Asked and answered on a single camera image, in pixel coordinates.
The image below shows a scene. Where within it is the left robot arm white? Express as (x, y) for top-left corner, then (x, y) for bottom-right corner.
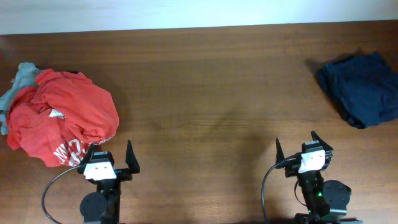
(78, 141), (140, 224)

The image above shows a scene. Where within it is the grey t-shirt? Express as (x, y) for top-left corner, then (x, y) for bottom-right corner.
(1, 62), (41, 135)

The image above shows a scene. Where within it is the folded navy blue garment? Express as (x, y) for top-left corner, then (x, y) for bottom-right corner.
(315, 52), (397, 129)

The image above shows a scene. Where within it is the red t-shirt white print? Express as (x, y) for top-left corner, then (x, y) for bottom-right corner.
(6, 69), (119, 167)

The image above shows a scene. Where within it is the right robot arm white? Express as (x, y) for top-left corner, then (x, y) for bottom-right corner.
(275, 131), (363, 224)

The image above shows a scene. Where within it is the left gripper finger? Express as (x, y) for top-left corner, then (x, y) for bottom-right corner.
(80, 144), (95, 166)
(125, 140), (140, 174)

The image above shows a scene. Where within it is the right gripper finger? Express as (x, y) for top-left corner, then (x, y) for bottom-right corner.
(311, 131), (333, 151)
(275, 138), (285, 169)

